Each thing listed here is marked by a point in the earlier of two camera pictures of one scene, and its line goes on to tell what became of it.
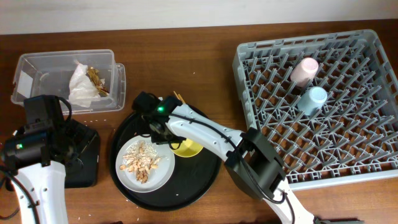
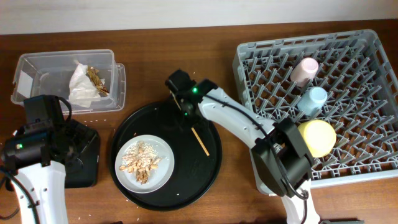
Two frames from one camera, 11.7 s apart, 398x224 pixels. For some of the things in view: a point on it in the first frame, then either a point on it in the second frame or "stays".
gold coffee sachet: x=94 y=75 stays
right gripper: x=155 y=137 to x=190 y=123
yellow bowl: x=188 y=148 to x=319 y=137
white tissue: x=83 y=91 stays
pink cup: x=305 y=71 stays
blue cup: x=312 y=101 stays
